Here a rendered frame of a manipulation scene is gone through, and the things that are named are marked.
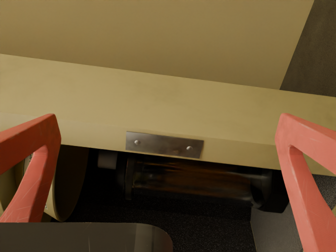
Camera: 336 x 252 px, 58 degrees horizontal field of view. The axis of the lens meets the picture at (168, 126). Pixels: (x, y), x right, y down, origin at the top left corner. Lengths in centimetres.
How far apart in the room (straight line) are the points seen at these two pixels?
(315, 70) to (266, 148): 33
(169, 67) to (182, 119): 43
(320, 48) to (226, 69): 22
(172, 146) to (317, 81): 37
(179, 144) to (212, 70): 46
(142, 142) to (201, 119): 6
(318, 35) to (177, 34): 27
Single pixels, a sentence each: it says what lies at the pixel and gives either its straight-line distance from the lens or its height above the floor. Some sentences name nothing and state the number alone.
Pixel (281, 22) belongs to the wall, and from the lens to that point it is 71.
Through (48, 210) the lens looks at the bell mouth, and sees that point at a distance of 41.
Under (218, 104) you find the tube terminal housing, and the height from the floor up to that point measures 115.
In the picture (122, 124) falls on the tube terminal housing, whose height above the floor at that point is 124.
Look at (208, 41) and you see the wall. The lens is 69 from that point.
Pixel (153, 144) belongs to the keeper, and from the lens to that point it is 28.
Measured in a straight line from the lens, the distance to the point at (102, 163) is 44.
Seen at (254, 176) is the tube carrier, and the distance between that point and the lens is 43.
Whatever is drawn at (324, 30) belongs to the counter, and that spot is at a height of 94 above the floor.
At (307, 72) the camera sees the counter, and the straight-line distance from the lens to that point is 63.
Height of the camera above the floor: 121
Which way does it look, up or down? 2 degrees down
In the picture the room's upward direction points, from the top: 83 degrees counter-clockwise
